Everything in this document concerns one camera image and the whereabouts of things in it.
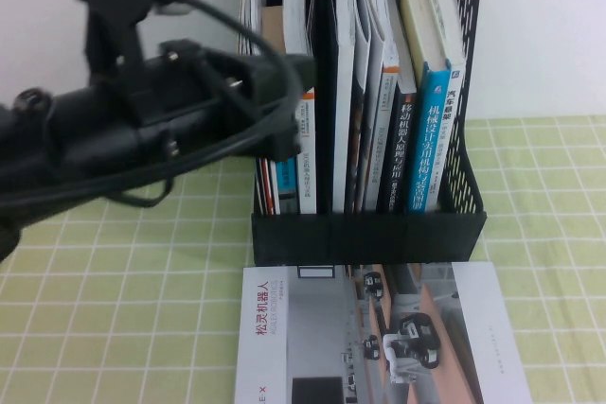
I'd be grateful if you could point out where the black spine robot book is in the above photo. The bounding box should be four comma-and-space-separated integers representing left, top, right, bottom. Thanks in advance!
376, 0, 419, 215

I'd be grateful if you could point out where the green checkered tablecloth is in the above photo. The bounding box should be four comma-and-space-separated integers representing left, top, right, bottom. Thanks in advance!
0, 114, 606, 404

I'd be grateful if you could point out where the black left camera cable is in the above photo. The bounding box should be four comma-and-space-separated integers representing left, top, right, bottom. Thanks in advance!
0, 0, 304, 210

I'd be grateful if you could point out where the black left camera mount bracket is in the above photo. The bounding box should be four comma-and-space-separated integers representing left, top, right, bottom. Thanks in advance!
84, 0, 146, 116

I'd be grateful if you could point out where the blue spine mechanical design book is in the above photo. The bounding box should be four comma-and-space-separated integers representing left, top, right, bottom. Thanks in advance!
396, 0, 454, 215

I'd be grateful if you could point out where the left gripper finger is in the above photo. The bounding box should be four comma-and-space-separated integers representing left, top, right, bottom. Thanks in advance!
158, 38, 316, 108
135, 108, 305, 163

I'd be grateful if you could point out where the black perforated book holder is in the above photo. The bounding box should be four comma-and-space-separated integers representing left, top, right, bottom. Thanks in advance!
236, 0, 488, 267

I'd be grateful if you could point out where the large white black cover book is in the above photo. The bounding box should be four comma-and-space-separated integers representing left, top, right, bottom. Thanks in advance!
323, 0, 357, 214

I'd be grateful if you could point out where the white car suspension book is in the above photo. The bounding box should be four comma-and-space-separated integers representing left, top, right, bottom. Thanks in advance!
423, 0, 468, 202

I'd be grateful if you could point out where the curved white magazine dark cover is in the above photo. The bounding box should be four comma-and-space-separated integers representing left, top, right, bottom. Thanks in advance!
344, 0, 385, 214

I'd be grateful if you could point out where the grey AgileX robotics brochure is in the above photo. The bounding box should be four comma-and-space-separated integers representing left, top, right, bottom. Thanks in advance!
233, 261, 534, 404

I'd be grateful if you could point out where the thin orange spine magazine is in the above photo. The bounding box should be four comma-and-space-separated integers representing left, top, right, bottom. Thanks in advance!
245, 0, 281, 216

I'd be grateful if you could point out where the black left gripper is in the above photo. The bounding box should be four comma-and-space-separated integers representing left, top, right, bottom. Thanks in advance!
49, 62, 271, 178

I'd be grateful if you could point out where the white book orange band spine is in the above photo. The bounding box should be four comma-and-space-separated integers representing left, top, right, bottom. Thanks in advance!
281, 0, 317, 215
360, 0, 400, 214

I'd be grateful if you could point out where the brown topped blue spine book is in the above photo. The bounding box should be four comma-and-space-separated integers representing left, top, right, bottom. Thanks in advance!
258, 5, 299, 215

